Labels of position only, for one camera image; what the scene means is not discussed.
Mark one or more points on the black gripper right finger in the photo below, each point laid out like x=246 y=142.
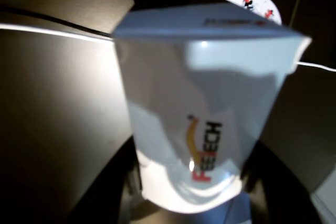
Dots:
x=278 y=195

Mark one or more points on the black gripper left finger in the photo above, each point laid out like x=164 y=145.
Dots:
x=123 y=195

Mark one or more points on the white and black servo box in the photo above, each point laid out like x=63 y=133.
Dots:
x=204 y=90

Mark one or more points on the round white patterned coaster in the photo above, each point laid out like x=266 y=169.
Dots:
x=262 y=3

